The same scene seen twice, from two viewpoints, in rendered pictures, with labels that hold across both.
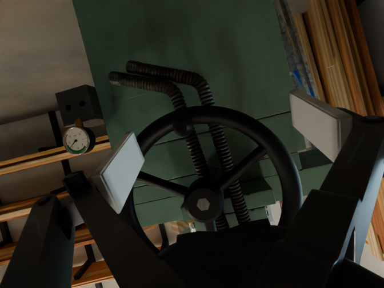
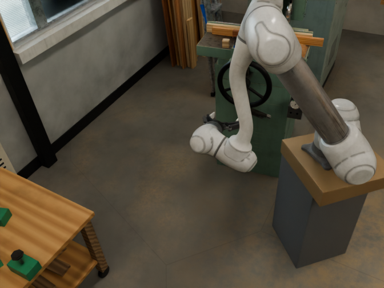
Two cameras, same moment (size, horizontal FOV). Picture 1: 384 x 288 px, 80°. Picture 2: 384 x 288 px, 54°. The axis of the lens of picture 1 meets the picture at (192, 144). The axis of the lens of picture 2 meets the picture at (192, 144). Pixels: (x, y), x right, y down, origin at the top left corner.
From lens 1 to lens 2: 1.80 m
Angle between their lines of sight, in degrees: 53
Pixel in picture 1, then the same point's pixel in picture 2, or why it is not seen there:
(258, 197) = not seen: hidden behind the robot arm
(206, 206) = not seen: hidden behind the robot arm
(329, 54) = (189, 29)
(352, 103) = not seen: outside the picture
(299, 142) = (216, 67)
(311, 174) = (215, 55)
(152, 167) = (275, 78)
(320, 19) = (191, 53)
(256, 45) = (223, 101)
